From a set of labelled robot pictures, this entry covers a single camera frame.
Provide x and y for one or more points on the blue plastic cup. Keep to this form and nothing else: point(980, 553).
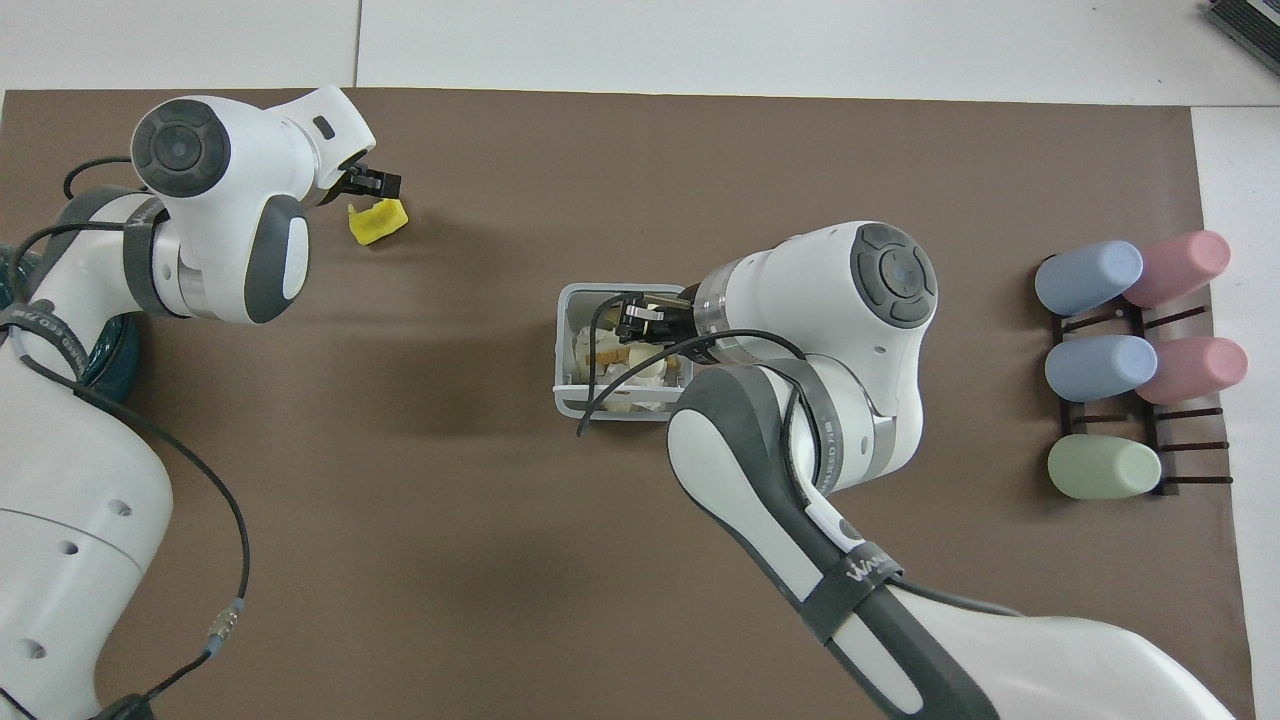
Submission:
point(1100, 367)
point(1088, 276)

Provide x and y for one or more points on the small white plastic bin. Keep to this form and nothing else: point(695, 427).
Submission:
point(566, 390)

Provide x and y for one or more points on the green plastic cup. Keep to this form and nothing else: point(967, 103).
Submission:
point(1104, 467)

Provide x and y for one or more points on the yellow crumpled trash piece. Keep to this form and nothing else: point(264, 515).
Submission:
point(377, 222)

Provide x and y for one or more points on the crumpled white paper trash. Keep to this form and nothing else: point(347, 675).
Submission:
point(640, 385)

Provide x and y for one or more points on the dark ribbed object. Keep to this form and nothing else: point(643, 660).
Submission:
point(1248, 20)

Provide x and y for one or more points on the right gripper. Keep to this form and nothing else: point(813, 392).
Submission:
point(680, 322)

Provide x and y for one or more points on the pink plastic cup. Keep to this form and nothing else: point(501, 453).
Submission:
point(1180, 265)
point(1198, 368)

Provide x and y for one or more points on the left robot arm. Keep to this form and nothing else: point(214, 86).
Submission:
point(230, 190)

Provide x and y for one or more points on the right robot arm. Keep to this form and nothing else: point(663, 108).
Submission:
point(800, 300)

